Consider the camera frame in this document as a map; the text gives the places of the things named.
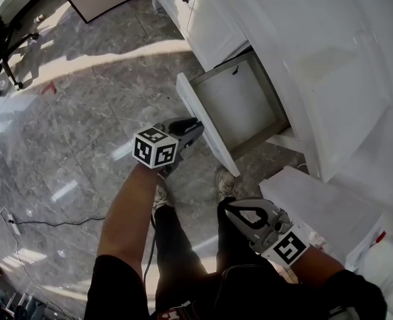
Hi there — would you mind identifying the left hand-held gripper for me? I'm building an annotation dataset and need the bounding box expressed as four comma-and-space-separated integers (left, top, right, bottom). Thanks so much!
132, 117, 204, 178

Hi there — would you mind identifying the clear water jug red label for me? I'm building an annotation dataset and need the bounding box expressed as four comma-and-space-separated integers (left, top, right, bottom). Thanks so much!
346, 211, 393, 316

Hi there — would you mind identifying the person's shoe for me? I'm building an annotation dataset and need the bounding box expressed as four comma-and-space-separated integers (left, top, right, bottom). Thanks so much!
152, 175, 170, 209
215, 167, 238, 203

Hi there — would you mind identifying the white vanity cabinet with sink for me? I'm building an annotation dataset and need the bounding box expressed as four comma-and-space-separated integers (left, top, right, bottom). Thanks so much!
149, 0, 393, 183

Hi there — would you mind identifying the person's left forearm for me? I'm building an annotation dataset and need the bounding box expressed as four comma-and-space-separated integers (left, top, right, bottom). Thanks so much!
97, 161, 160, 269

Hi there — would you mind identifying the white cabinet door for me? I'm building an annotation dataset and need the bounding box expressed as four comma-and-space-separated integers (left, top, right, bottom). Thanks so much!
151, 0, 200, 36
184, 0, 250, 71

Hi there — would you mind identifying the person's left leg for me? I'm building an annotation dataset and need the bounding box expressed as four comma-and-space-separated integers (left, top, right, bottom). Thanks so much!
153, 205, 217, 313

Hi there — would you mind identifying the person's torso in black shirt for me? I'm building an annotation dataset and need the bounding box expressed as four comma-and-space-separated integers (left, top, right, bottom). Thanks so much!
87, 254, 389, 320

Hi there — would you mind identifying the white water dispenser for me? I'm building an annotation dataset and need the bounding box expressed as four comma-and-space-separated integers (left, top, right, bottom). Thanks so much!
259, 165, 384, 266

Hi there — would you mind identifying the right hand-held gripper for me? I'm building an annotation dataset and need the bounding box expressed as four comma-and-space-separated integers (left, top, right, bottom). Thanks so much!
223, 199, 310, 266

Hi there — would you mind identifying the person's right shoe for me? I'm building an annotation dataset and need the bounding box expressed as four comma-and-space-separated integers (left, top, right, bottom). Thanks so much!
215, 167, 238, 203

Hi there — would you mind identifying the chest-mounted recorder box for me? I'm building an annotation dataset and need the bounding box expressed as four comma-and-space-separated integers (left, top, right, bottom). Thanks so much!
155, 300, 197, 320

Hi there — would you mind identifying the person's left shoe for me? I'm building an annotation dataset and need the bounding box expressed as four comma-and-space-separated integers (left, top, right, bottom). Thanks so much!
152, 175, 170, 209

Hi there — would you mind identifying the black floor cable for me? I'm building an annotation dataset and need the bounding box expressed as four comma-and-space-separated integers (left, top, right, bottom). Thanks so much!
0, 205, 107, 228

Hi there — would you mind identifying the white drawer black knob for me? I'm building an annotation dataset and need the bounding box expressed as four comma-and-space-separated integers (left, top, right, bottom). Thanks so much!
175, 50, 290, 178

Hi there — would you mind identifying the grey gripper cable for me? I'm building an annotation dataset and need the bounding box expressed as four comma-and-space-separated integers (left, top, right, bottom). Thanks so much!
142, 211, 158, 288

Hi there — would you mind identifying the person's right forearm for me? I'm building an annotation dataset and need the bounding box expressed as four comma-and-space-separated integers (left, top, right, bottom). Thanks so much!
292, 245, 346, 285

